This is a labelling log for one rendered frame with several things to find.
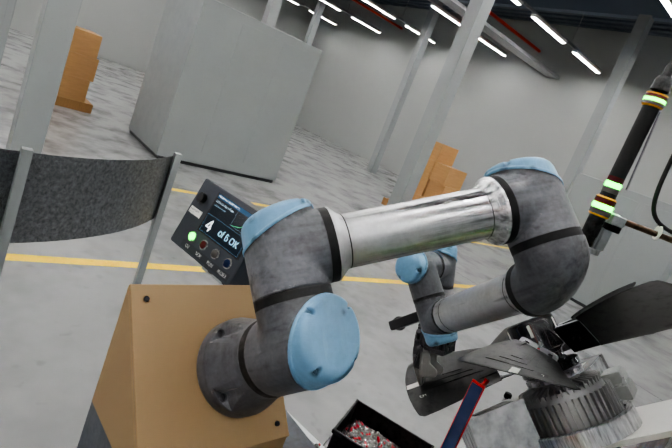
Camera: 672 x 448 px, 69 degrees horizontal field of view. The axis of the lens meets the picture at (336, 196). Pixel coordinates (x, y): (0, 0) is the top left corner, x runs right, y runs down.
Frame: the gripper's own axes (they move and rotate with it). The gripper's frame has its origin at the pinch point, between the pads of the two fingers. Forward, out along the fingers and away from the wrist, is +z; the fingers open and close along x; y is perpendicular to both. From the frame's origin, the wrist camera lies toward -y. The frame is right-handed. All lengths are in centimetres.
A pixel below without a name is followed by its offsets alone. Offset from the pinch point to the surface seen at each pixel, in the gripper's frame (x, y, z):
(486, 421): -3.9, 19.3, 2.5
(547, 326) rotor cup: 11.9, 26.3, -18.7
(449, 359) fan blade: 8.1, 4.2, -4.7
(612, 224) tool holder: 7, 38, -45
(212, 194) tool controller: -34, -48, -40
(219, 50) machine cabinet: 308, -490, -221
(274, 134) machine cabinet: 432, -490, -127
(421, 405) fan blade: -5.6, 4.0, 3.9
